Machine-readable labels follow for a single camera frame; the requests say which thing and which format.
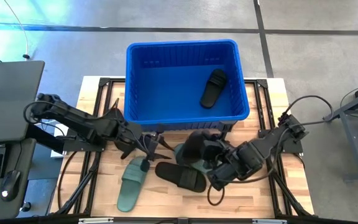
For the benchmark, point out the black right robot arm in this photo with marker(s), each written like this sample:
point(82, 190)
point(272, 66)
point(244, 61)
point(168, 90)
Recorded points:
point(269, 140)

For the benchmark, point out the black round knob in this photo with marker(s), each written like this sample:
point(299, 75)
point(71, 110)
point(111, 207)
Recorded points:
point(26, 207)

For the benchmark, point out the black desk support bar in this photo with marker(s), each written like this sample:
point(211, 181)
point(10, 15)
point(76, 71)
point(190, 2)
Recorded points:
point(45, 140)

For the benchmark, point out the dark grey desk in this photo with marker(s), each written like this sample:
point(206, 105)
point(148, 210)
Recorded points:
point(26, 155)

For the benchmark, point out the silver metal bracket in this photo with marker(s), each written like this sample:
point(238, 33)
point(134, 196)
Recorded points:
point(269, 221)
point(95, 221)

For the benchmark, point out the black computer mouse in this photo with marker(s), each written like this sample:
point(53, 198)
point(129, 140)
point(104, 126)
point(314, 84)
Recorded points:
point(9, 185)

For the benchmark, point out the black rubber slide sandal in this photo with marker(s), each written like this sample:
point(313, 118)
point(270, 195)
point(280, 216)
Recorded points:
point(179, 175)
point(196, 146)
point(213, 90)

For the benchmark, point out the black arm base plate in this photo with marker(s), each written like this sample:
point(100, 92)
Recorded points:
point(82, 146)
point(291, 147)

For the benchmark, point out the blue plastic bin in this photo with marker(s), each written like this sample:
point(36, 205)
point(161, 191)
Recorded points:
point(166, 93)

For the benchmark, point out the green rubber slide sandal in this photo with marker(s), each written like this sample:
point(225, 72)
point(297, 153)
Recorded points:
point(179, 155)
point(129, 189)

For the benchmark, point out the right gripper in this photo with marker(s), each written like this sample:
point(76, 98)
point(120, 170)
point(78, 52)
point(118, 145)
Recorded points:
point(225, 168)

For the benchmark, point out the black aluminium frame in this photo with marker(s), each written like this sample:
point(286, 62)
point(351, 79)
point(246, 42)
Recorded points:
point(262, 82)
point(104, 81)

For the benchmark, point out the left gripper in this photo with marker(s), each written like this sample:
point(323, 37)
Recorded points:
point(132, 133)

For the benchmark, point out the grey metal stand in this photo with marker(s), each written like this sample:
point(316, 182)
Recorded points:
point(350, 133)

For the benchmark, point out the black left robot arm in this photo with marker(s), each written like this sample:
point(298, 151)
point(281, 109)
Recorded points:
point(73, 119)

